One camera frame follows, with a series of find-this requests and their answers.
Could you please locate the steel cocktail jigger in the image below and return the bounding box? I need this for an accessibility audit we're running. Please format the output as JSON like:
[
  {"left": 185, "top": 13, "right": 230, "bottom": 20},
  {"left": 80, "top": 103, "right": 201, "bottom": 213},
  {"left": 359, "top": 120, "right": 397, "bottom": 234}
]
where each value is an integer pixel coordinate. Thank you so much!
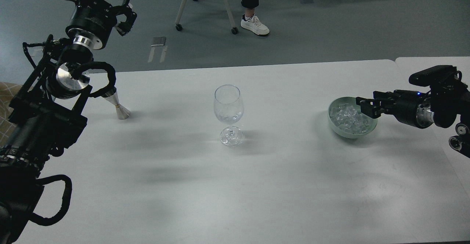
[{"left": 101, "top": 87, "right": 131, "bottom": 120}]

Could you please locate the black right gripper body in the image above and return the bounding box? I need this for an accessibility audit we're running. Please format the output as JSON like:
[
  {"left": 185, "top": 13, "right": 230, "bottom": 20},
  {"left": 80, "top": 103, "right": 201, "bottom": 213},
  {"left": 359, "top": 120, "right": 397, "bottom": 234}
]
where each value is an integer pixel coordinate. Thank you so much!
[{"left": 388, "top": 90, "right": 434, "bottom": 129}]

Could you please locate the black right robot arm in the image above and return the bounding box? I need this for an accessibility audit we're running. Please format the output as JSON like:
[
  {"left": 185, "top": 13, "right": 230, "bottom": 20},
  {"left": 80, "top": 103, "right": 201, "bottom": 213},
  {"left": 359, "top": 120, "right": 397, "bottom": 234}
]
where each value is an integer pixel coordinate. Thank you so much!
[{"left": 355, "top": 65, "right": 470, "bottom": 157}]

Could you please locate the green bowl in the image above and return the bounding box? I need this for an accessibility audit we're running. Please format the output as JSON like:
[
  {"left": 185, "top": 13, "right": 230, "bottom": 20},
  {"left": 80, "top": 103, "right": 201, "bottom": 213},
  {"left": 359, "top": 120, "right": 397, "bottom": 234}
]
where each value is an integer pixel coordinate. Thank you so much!
[{"left": 327, "top": 97, "right": 378, "bottom": 139}]

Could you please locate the clear ice cubes pile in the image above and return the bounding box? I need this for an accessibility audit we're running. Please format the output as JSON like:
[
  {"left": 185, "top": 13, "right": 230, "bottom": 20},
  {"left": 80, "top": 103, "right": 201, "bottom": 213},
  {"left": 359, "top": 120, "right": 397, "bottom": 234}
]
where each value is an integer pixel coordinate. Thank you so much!
[{"left": 329, "top": 103, "right": 373, "bottom": 134}]

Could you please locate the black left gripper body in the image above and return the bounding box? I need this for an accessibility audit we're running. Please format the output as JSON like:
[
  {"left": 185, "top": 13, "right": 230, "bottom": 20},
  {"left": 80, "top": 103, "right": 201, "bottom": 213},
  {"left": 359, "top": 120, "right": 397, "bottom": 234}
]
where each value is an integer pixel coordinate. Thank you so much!
[{"left": 65, "top": 0, "right": 117, "bottom": 50}]

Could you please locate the grey floor tape patch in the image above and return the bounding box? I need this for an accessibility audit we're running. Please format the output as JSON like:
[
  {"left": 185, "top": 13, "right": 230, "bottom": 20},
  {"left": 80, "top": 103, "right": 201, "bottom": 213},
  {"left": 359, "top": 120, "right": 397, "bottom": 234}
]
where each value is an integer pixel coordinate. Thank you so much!
[{"left": 150, "top": 36, "right": 166, "bottom": 47}]

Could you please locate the white sneaker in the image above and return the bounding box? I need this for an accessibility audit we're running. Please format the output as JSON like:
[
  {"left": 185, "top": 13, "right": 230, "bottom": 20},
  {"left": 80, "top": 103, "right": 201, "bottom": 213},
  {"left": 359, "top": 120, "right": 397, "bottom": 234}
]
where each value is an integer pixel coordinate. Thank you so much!
[{"left": 241, "top": 14, "right": 270, "bottom": 37}]

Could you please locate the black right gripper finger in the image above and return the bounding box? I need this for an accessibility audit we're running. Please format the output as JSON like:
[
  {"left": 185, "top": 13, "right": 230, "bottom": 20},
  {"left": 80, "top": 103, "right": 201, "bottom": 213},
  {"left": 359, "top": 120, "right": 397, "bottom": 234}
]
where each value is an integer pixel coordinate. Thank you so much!
[
  {"left": 355, "top": 91, "right": 398, "bottom": 105},
  {"left": 359, "top": 101, "right": 393, "bottom": 119}
]

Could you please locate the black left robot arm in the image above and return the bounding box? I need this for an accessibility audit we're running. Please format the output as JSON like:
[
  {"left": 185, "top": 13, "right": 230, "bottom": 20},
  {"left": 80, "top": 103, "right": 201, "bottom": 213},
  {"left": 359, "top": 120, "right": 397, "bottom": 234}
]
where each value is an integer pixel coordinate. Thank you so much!
[{"left": 0, "top": 0, "right": 137, "bottom": 244}]

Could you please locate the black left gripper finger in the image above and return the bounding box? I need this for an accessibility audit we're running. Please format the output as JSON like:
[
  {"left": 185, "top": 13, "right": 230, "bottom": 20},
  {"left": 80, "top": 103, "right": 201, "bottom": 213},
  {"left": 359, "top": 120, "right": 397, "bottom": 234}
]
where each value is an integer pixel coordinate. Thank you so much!
[{"left": 114, "top": 0, "right": 137, "bottom": 36}]

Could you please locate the clear wine glass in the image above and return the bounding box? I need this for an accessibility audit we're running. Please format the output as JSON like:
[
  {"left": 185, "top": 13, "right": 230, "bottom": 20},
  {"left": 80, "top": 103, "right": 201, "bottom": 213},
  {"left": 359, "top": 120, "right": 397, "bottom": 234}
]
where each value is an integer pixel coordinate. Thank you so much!
[{"left": 213, "top": 84, "right": 245, "bottom": 147}]

